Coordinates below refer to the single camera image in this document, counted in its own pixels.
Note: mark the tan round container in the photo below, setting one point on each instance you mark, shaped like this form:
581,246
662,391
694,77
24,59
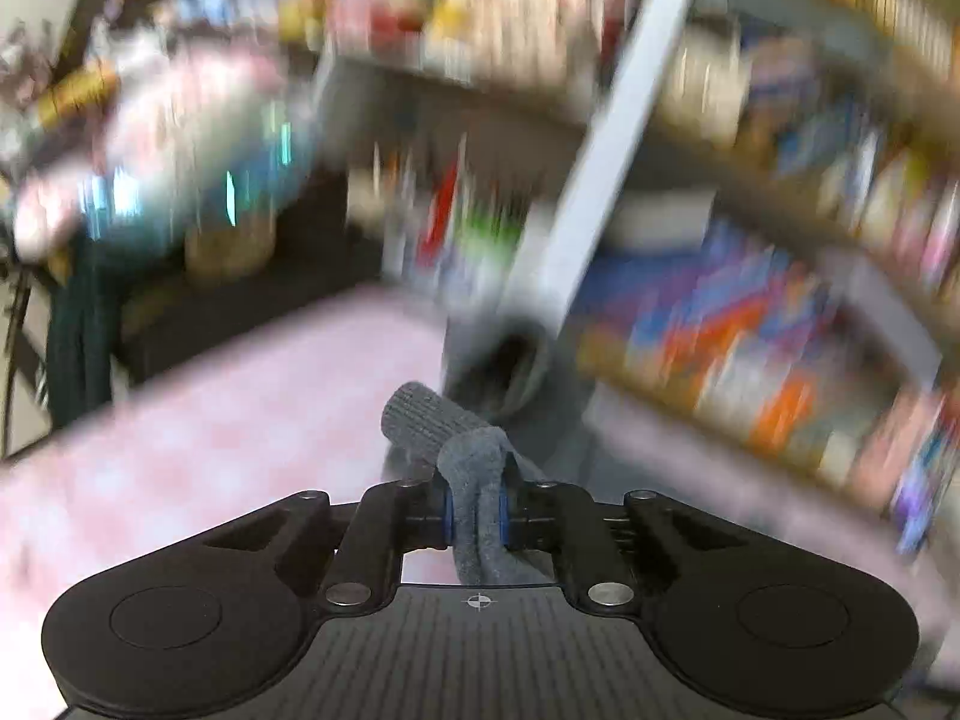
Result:
229,251

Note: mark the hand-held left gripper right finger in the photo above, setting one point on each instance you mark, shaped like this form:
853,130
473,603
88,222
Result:
504,522

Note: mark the dark green cloth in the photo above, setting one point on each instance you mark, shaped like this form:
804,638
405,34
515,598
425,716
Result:
79,330

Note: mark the plastic bag of toys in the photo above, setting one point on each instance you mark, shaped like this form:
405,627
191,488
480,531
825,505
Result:
172,135

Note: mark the white wooden bookshelf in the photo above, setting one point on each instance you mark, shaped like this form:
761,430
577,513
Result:
622,127

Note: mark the pink checked cartoon mat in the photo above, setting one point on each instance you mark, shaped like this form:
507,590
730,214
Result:
225,427

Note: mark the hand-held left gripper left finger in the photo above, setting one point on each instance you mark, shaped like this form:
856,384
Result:
447,522

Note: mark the grey sweatshirt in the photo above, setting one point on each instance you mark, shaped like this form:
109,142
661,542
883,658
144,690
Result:
465,454

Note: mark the row of colourful books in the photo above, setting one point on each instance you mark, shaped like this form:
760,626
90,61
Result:
720,330

